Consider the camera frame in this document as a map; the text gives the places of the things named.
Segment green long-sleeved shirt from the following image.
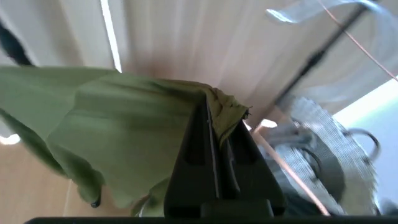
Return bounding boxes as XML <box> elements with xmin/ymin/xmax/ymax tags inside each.
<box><xmin>0</xmin><ymin>65</ymin><xmax>249</xmax><ymax>218</ymax></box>

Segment black clothes rack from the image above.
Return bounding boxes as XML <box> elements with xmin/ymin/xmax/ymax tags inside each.
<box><xmin>275</xmin><ymin>0</ymin><xmax>379</xmax><ymax>108</ymax></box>

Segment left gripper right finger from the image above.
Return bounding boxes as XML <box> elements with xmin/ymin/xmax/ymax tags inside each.
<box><xmin>216</xmin><ymin>119</ymin><xmax>286</xmax><ymax>217</ymax></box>

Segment pink clothes hanger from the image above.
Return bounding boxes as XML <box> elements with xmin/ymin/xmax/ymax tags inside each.
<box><xmin>317</xmin><ymin>0</ymin><xmax>398</xmax><ymax>83</ymax></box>
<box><xmin>250</xmin><ymin>129</ymin><xmax>331</xmax><ymax>217</ymax></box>

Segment white laundry basket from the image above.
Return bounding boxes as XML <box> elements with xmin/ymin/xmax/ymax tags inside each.
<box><xmin>264</xmin><ymin>95</ymin><xmax>382</xmax><ymax>217</ymax></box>

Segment pale grey shorts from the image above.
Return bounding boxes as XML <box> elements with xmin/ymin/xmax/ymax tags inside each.
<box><xmin>264</xmin><ymin>124</ymin><xmax>315</xmax><ymax>150</ymax></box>

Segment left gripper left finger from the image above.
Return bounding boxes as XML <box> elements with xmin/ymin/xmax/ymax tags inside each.
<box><xmin>164</xmin><ymin>95</ymin><xmax>216</xmax><ymax>217</ymax></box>

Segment beige curtain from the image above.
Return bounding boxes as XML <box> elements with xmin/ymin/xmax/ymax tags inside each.
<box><xmin>0</xmin><ymin>0</ymin><xmax>398</xmax><ymax>138</ymax></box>

